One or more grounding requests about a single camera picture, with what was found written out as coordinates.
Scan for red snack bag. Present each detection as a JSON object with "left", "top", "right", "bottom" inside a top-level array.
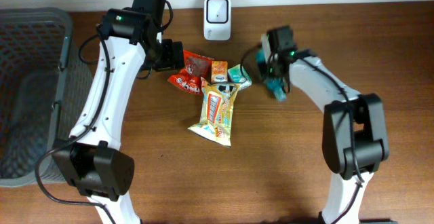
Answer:
[{"left": 168, "top": 50, "right": 214, "bottom": 95}]

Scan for white barcode scanner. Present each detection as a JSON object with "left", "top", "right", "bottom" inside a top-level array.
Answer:
[{"left": 203, "top": 0, "right": 232, "bottom": 41}]

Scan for teal mouthwash bottle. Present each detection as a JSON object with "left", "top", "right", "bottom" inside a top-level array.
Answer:
[{"left": 255, "top": 49, "right": 287, "bottom": 102}]

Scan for green tissue pack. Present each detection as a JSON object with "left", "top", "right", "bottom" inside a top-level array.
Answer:
[{"left": 228, "top": 64, "right": 252, "bottom": 90}]

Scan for grey plastic lattice basket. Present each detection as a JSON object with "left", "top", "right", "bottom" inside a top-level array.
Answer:
[{"left": 1, "top": 7, "right": 93, "bottom": 187}]

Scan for orange tissue pack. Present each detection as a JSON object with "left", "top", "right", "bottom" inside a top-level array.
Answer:
[{"left": 211, "top": 61, "right": 228, "bottom": 83}]

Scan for yellow snack bag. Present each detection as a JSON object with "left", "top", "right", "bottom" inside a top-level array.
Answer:
[{"left": 188, "top": 77, "right": 240, "bottom": 148}]

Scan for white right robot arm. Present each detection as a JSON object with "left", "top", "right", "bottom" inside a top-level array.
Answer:
[{"left": 260, "top": 26, "right": 389, "bottom": 224}]

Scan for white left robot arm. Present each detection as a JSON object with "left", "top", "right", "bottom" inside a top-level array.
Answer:
[{"left": 50, "top": 0, "right": 184, "bottom": 223}]

